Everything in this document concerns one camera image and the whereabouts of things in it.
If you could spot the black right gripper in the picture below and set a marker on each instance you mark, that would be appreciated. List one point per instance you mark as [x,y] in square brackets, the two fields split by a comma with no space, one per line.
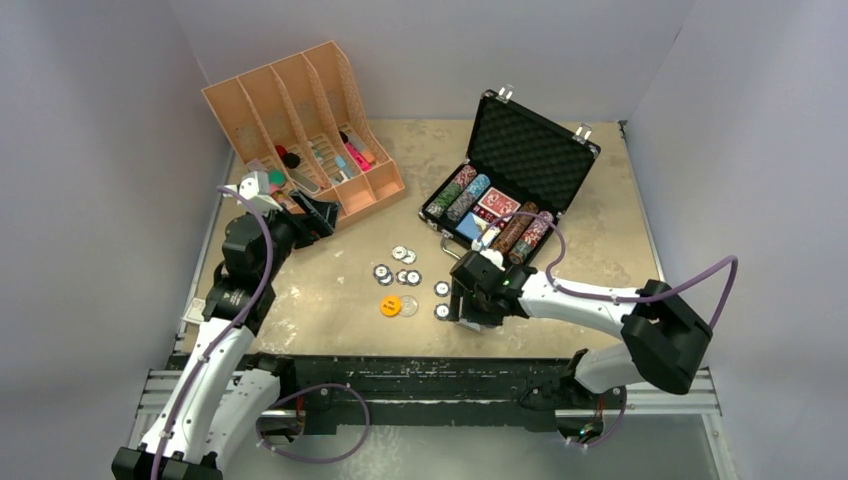
[486,319]

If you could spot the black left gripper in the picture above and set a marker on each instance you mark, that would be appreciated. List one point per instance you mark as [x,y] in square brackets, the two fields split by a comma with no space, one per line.
[314,221]

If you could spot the clear triangle card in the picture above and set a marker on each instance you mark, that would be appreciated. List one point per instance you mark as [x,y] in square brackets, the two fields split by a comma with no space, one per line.
[472,326]

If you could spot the yellow big blind button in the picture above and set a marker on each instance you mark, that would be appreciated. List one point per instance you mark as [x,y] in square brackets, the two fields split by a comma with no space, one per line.
[390,305]

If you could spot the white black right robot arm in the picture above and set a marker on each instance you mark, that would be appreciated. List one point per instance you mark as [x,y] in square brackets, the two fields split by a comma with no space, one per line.
[661,339]

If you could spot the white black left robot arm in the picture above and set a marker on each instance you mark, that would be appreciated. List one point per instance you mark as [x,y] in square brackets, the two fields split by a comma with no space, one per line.
[208,414]

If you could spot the blue 10 chip upper single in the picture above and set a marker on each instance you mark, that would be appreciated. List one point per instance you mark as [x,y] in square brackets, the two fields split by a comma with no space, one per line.
[442,289]

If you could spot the green round tape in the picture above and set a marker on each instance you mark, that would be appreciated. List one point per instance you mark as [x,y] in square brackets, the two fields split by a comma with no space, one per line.
[276,178]

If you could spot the black red round object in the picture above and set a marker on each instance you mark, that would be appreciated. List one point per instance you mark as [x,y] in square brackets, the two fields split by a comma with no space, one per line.
[289,159]

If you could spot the black orange chip row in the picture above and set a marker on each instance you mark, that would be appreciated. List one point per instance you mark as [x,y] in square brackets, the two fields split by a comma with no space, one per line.
[514,229]

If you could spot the blue playing card deck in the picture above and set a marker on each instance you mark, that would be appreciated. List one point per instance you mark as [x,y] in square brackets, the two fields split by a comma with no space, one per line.
[473,228]

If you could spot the clear dealer button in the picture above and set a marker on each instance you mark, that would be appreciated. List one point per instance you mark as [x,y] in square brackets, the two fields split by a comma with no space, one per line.
[409,306]

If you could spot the white 1 chip lower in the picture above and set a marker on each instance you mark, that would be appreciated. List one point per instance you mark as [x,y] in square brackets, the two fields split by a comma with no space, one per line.
[409,258]

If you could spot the pink highlighter marker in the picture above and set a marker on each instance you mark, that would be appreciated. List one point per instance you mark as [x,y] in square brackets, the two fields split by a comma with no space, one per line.
[357,150]

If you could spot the red dice row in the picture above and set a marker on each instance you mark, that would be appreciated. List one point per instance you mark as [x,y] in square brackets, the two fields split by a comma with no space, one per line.
[483,213]

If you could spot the blue 10 chip under middle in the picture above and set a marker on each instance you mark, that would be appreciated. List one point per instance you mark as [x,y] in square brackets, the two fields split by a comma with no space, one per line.
[401,277]

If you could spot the blue 10 chip under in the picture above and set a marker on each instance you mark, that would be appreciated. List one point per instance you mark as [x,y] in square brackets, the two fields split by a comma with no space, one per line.
[401,277]
[386,280]

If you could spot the blue 10 chip far left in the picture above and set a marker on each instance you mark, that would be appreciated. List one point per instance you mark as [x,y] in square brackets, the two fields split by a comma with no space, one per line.
[380,271]

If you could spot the red playing card deck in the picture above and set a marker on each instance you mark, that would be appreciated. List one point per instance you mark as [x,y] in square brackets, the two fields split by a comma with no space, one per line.
[498,202]

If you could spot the blue 10 chip under left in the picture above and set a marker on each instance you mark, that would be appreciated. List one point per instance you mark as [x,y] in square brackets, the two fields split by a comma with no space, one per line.
[386,280]

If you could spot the peach desk organizer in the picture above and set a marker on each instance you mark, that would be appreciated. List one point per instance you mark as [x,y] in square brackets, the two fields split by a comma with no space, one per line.
[302,102]

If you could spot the blue orange chip row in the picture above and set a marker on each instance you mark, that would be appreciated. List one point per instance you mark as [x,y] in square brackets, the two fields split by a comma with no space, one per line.
[467,197]

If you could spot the black poker chip case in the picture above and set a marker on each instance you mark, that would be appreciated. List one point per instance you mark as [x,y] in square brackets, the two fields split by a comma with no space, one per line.
[526,156]

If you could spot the small white red box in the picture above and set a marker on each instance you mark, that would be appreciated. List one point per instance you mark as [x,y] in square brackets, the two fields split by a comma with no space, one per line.
[193,313]

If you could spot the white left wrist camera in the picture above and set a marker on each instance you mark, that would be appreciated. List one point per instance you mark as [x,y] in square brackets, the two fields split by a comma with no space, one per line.
[254,190]

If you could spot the chrome case handle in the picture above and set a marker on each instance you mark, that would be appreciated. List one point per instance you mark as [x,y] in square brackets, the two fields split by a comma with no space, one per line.
[455,250]

